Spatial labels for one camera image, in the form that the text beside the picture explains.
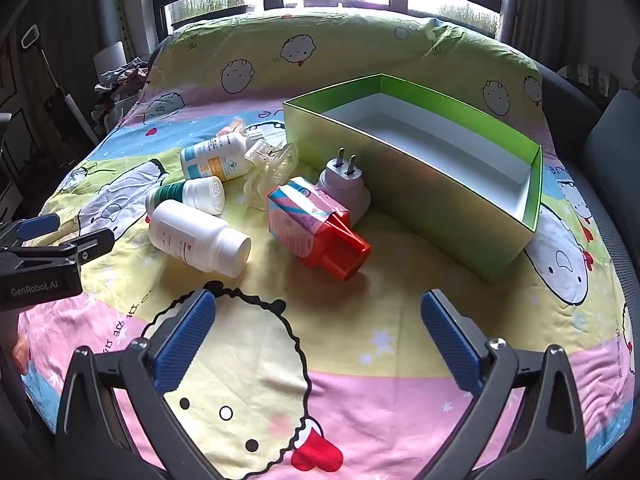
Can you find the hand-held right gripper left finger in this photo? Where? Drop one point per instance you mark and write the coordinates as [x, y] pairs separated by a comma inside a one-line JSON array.
[[185, 345]]

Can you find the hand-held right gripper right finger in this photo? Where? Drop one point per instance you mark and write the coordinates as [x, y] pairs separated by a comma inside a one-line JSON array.
[[450, 345]]

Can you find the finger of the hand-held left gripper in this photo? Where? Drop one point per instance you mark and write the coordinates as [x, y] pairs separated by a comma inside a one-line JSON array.
[[40, 224], [95, 242]]

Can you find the green label white bottle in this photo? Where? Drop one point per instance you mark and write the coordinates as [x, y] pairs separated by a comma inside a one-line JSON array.
[[175, 194]]

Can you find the plain white bottle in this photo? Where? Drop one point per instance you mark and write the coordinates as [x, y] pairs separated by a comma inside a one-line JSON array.
[[190, 235]]

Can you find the green cardboard box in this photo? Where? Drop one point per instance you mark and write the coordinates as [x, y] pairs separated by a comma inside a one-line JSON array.
[[425, 200]]

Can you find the blue label white bottle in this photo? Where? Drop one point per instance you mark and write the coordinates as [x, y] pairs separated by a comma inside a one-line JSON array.
[[220, 157]]

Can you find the pink carton with orange bottle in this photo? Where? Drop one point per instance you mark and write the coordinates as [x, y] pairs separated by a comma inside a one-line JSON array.
[[300, 215]]

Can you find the clear plastic hair clip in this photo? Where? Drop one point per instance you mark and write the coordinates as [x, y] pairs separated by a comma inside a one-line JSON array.
[[265, 175]]

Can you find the white plug-in device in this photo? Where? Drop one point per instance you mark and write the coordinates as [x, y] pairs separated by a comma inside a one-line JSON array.
[[340, 180]]

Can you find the cartoon printed blanket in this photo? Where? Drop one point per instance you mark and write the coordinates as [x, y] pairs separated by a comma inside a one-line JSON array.
[[325, 360]]

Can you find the pile of clothes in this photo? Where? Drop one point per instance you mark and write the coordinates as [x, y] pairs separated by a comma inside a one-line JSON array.
[[120, 85]]

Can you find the white board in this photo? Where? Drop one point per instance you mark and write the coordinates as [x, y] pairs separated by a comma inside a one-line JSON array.
[[109, 57]]

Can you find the grey curtain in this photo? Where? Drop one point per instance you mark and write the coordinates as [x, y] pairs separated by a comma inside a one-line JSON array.
[[530, 5], [140, 20]]

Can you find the long planter with grass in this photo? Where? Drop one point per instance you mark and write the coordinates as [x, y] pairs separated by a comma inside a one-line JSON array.
[[465, 20], [215, 12]]

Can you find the grey sofa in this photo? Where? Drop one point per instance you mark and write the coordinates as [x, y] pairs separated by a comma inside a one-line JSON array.
[[615, 135]]

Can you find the patterned cushion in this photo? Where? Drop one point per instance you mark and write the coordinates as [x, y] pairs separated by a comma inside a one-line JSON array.
[[590, 72]]

